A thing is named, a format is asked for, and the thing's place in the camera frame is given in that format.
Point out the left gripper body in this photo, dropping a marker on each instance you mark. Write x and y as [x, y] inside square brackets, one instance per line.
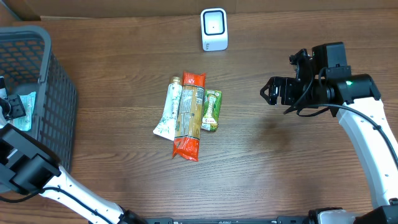
[15, 106]

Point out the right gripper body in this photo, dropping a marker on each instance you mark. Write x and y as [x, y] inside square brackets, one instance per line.
[282, 91]

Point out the light blue wipes packet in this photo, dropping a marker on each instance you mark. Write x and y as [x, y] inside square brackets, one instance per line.
[24, 123]

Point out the green snack packet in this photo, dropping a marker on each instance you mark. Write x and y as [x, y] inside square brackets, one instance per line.
[211, 111]

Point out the orange pasta packet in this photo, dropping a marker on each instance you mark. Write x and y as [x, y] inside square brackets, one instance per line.
[189, 120]

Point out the white tube with gold cap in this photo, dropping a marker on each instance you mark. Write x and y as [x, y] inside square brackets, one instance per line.
[167, 124]

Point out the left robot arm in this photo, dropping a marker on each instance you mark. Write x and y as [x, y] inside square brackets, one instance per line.
[30, 168]

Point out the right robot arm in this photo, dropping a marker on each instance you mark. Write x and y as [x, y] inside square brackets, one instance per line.
[324, 82]

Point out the white barcode scanner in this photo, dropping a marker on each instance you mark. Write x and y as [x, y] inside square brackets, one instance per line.
[214, 29]

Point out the grey plastic basket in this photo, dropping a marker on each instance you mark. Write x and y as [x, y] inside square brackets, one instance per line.
[28, 64]

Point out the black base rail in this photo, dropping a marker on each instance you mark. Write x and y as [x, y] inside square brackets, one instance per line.
[248, 221]

